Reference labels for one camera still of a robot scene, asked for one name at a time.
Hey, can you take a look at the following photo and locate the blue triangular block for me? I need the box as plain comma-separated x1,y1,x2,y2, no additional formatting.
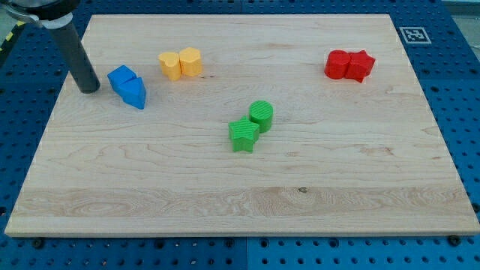
118,77,146,110

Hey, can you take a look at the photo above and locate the blue cube block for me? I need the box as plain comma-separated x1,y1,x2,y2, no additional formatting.
107,65,137,94

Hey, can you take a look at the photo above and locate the wooden board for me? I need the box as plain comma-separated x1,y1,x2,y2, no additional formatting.
5,14,479,238

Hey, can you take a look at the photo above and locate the green cylinder block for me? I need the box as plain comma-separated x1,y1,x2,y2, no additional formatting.
249,100,274,134

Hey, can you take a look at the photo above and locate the red star block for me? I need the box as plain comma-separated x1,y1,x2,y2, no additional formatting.
343,50,376,83

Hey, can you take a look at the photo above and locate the white fiducial marker tag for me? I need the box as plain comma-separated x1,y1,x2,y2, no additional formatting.
399,26,431,44

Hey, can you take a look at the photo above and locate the yellow hexagon block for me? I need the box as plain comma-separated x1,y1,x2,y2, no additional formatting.
178,47,203,77

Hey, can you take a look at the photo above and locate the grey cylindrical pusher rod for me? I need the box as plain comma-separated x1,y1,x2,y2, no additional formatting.
48,22,101,94

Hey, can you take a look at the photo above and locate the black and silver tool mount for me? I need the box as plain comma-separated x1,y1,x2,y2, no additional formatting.
1,0,80,29

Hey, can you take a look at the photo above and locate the green star block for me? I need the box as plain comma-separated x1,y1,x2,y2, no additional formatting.
228,115,260,153

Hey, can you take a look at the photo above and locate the red cylinder block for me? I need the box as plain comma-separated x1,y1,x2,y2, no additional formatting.
324,49,351,80

